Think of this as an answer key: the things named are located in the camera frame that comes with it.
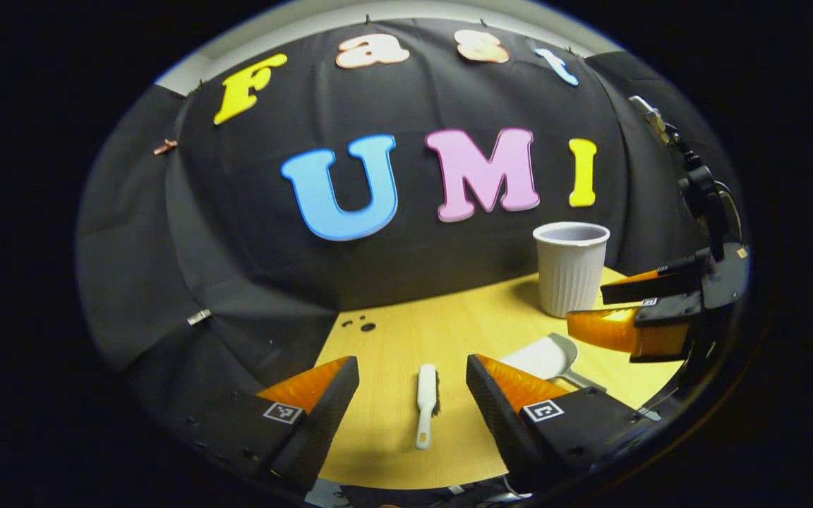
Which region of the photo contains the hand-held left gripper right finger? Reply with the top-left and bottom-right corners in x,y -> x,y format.
466,353 -> 656,496

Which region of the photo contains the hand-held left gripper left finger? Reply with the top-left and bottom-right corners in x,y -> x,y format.
191,355 -> 361,495

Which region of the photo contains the white ribbed garbage bin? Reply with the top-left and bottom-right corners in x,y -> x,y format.
533,222 -> 611,320

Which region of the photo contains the white dustpan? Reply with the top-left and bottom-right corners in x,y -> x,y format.
498,332 -> 609,394

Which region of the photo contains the small white broom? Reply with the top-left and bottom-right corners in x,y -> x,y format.
415,363 -> 440,451

